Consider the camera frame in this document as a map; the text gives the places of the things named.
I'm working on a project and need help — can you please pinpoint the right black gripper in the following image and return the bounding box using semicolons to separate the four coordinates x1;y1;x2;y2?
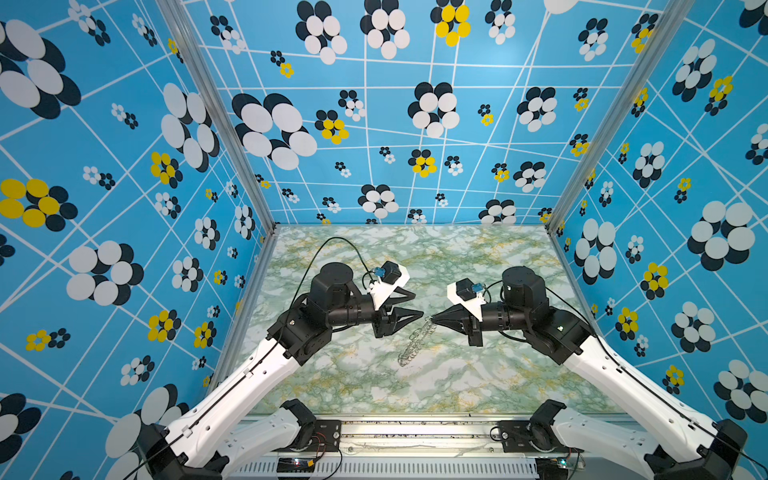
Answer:
432;303;531;347

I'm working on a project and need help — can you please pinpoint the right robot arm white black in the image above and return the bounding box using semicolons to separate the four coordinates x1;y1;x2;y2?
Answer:
431;266;747;479

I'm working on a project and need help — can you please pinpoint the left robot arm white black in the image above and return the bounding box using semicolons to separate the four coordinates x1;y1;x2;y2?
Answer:
108;261;423;479

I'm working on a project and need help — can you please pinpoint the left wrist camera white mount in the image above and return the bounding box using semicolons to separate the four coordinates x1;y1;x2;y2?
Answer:
367;261;410;311

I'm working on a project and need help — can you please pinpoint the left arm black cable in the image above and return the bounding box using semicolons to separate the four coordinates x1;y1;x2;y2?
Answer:
281;236;379;325

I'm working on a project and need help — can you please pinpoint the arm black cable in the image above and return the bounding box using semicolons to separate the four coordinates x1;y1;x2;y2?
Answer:
281;236;379;325
485;280;768;469

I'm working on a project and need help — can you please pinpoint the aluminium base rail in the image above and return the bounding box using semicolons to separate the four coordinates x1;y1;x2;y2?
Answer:
221;413;661;480

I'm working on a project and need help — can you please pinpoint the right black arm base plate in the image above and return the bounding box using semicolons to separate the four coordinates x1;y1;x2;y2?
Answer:
490;420;572;455

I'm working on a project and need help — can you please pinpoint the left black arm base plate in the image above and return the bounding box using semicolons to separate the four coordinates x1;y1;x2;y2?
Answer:
280;419;342;453

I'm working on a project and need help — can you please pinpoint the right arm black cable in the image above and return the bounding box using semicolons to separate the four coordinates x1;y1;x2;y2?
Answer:
485;280;768;469

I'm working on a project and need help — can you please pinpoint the right rear aluminium post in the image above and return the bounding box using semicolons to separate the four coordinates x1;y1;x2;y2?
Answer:
546;0;695;238

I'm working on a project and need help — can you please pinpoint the aluminium post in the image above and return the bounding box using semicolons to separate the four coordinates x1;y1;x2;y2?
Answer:
157;0;276;237
546;0;695;238

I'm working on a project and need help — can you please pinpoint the left rear aluminium post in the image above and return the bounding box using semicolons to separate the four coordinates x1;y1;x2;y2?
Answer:
157;0;276;237

